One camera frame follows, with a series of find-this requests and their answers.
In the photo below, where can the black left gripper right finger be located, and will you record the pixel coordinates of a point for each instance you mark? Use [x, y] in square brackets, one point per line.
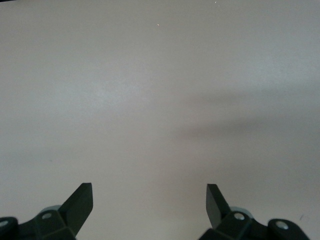
[217, 212]

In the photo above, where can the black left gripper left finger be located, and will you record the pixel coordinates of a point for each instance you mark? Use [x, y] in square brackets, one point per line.
[75, 212]

